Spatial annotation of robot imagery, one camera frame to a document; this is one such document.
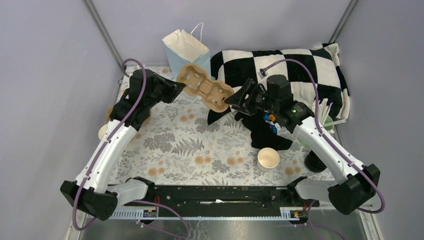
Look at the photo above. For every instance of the floral patterned table mat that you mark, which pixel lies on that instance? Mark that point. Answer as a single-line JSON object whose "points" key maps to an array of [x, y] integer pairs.
{"points": [[177, 146]]}

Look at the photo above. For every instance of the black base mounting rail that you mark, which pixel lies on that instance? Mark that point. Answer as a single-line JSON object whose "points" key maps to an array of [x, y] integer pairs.
{"points": [[207, 201]]}

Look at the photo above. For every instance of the light blue paper bag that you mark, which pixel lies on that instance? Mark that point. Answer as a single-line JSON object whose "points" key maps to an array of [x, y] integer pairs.
{"points": [[182, 48]]}

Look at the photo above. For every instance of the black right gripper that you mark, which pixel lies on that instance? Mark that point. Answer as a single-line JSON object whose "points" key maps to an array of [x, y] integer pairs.
{"points": [[250, 87]]}

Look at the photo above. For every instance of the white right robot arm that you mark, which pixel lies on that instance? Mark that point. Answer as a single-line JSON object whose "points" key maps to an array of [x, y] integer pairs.
{"points": [[354, 183]]}

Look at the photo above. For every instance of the stack of white paper cups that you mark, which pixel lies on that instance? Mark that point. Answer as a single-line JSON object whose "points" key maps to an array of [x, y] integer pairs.
{"points": [[103, 132]]}

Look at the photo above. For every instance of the black white checkered pillow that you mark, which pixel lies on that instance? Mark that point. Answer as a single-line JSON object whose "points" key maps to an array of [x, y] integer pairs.
{"points": [[313, 73]]}

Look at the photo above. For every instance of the stack of black lids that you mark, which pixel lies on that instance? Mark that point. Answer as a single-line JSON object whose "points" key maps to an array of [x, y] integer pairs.
{"points": [[313, 163]]}

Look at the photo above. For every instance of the pale green plastic cup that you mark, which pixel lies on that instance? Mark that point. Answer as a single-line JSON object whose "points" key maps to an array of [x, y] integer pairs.
{"points": [[327, 127]]}

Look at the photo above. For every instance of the single white paper cup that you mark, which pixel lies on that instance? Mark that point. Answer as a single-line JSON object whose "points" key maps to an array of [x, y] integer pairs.
{"points": [[267, 159]]}

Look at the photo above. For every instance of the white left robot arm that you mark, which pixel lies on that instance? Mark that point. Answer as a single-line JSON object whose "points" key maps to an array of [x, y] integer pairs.
{"points": [[91, 192]]}

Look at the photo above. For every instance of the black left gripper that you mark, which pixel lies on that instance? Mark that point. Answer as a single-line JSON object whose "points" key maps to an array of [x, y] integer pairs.
{"points": [[173, 88]]}

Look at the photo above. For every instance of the black cloth with daisy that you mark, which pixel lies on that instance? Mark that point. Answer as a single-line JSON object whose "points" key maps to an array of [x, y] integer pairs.
{"points": [[262, 136]]}

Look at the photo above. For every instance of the brown cardboard cup carrier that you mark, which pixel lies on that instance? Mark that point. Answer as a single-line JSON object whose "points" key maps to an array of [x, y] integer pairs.
{"points": [[198, 84]]}

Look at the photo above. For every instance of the white drinking straws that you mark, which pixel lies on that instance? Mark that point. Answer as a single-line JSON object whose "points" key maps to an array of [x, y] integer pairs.
{"points": [[324, 111]]}

